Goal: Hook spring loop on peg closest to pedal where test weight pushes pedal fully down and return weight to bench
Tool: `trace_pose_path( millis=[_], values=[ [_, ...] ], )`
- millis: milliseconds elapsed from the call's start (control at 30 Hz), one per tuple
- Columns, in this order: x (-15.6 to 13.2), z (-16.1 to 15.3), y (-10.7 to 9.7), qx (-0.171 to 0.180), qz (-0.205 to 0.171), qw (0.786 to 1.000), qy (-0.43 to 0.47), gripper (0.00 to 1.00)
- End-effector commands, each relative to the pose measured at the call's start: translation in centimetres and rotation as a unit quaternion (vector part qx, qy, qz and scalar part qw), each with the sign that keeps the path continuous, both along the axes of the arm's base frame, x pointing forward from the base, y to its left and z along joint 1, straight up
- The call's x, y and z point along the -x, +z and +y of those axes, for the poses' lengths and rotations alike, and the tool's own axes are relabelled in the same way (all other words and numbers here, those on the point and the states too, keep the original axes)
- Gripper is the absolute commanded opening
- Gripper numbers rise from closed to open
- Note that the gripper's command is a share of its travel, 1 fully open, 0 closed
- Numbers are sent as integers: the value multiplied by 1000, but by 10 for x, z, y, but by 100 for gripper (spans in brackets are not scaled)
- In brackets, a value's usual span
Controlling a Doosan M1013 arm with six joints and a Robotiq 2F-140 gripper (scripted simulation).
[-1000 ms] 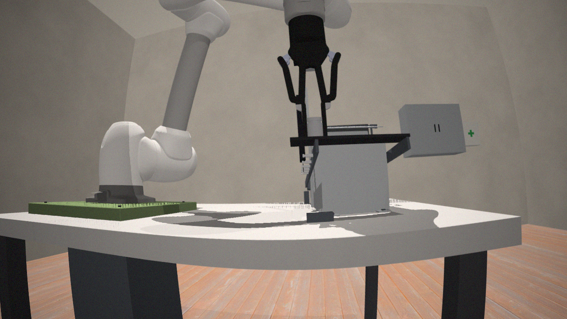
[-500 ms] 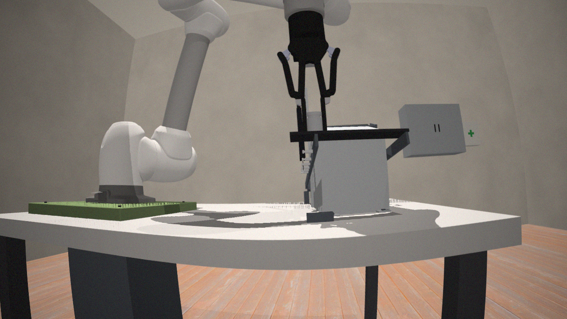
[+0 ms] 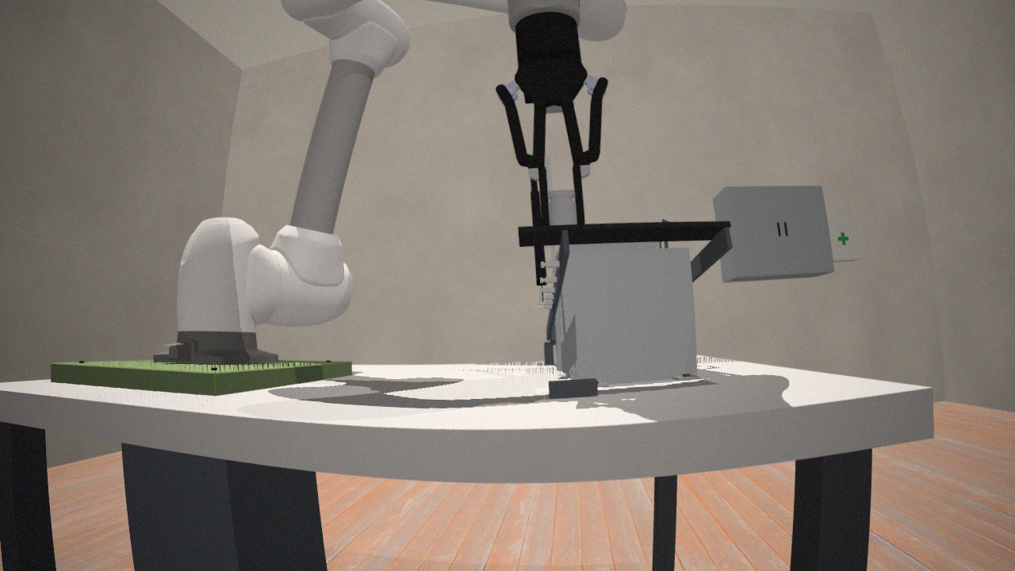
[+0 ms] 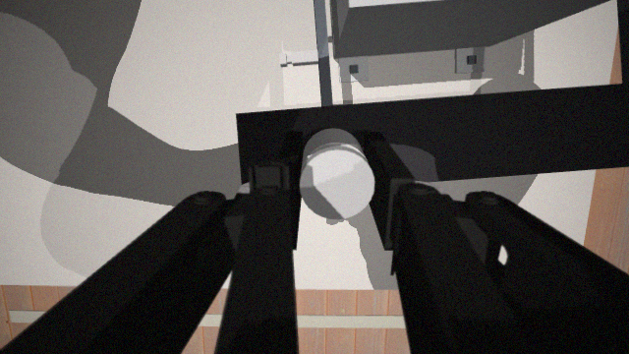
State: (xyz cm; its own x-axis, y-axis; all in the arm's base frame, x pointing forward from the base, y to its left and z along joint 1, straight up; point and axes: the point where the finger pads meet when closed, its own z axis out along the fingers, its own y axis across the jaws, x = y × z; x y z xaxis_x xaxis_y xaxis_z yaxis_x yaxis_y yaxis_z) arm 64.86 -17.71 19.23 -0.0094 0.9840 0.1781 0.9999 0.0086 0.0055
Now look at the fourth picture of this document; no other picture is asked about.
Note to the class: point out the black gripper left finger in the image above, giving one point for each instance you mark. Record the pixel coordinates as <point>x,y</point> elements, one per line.
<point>148,298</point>

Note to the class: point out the grey cylinder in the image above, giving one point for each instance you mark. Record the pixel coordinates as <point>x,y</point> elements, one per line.
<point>336,179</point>

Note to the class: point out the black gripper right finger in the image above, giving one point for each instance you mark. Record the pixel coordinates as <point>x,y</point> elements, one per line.
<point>567,299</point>

